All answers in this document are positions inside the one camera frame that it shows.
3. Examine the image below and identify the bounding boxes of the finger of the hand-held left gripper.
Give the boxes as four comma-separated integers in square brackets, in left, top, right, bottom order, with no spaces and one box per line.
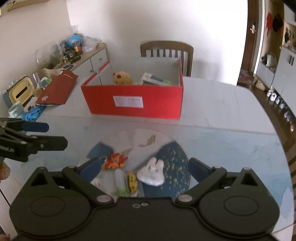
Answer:
[0,118,50,133]
[22,136,68,151]

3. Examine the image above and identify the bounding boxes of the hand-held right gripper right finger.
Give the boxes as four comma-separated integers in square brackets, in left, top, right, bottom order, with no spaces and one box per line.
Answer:
[176,158,266,204]

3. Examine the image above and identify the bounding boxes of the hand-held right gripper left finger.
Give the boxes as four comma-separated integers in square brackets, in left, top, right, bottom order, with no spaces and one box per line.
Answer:
[29,157,115,205]

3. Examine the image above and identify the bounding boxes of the orange toy keychain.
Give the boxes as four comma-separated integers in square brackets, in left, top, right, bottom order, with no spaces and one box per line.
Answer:
[102,153,128,171]

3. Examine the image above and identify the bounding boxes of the white green tube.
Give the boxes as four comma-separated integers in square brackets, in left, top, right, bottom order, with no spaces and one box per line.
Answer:
[114,169,129,197]

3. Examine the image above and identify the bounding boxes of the yellow snack packet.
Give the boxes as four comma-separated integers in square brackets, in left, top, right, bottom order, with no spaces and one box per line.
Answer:
[127,171,138,193]

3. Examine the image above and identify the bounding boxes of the white bunny plush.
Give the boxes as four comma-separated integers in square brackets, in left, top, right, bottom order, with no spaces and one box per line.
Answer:
[136,158,165,187]

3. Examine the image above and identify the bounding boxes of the red cardboard box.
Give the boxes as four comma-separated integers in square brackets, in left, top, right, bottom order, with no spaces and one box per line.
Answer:
[80,58,184,120]

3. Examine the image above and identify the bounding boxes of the yellow plush toy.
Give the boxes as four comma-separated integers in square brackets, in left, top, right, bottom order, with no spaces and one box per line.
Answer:
[113,71,134,85]

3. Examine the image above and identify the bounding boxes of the white wet wipes pack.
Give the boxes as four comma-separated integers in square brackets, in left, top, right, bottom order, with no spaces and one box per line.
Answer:
[140,72,173,86]

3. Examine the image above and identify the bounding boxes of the person's left hand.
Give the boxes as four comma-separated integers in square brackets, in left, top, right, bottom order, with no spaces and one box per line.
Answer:
[0,161,11,183]

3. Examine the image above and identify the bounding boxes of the blue rubber gloves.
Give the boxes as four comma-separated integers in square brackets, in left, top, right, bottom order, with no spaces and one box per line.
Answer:
[23,105,44,121]

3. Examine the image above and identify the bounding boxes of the blue printed table mat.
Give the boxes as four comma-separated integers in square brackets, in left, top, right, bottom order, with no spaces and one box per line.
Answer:
[5,115,292,232]

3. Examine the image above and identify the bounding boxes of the yellow blue tissue box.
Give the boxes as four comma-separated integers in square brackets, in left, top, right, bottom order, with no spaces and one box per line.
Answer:
[2,76,35,108]

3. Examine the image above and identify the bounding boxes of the red paper bag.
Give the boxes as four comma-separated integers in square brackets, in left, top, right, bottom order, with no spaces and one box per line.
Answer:
[35,71,78,106]

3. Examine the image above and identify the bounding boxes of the clear drinking glass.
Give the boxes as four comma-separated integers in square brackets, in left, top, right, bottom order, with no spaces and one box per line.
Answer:
[32,72,42,90]

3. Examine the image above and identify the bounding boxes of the brown paper bag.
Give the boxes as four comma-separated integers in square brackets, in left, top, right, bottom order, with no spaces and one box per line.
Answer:
[38,67,63,80]

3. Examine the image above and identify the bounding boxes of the large glass jar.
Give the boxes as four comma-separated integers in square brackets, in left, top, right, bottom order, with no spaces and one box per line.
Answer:
[35,40,64,69]

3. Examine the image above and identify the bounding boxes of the white wooden sideboard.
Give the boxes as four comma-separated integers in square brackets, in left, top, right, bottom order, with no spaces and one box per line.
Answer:
[35,43,109,93]

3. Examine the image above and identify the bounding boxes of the blue globe toy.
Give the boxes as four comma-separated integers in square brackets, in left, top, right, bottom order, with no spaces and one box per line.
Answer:
[67,34,81,47]

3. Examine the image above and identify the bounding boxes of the clear plastic bag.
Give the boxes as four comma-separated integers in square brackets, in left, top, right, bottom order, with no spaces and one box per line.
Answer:
[82,36,102,52]

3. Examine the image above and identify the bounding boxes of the row of small shoes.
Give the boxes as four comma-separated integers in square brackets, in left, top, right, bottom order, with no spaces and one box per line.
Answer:
[266,88,296,132]

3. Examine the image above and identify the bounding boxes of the wooden slatted chair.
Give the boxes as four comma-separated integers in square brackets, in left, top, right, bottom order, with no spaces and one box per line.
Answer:
[140,41,194,77]

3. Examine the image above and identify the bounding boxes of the white tote bag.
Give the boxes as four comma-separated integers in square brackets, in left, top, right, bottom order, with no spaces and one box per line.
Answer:
[265,54,277,67]

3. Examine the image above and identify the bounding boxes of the wooden door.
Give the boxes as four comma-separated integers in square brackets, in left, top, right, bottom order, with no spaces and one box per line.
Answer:
[238,0,264,86]

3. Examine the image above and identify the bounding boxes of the red hanging ornament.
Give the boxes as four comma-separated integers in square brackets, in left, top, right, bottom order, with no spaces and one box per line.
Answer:
[265,13,274,36]

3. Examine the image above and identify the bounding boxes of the black hanging hat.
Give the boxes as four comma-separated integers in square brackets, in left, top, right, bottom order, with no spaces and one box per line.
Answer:
[272,13,284,32]

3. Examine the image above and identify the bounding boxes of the white wall cabinet unit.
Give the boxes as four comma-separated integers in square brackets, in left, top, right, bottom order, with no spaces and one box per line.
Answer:
[254,0,296,112]

